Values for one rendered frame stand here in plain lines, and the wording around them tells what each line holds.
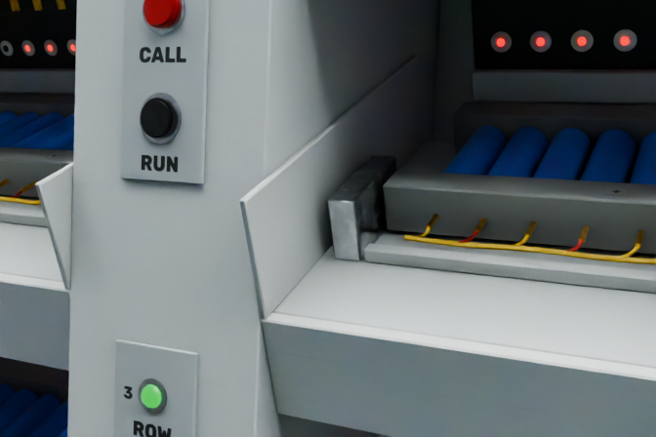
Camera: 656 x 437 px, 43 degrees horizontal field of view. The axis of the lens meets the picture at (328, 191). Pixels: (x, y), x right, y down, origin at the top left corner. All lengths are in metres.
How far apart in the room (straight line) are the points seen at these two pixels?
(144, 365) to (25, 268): 0.09
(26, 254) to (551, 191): 0.24
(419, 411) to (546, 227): 0.09
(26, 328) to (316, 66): 0.18
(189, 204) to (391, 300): 0.09
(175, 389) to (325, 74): 0.14
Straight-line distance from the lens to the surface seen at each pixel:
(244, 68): 0.32
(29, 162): 0.47
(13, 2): 0.61
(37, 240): 0.43
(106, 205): 0.36
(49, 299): 0.39
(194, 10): 0.33
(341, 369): 0.31
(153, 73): 0.34
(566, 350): 0.29
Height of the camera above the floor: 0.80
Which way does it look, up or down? 4 degrees down
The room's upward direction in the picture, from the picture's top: 2 degrees clockwise
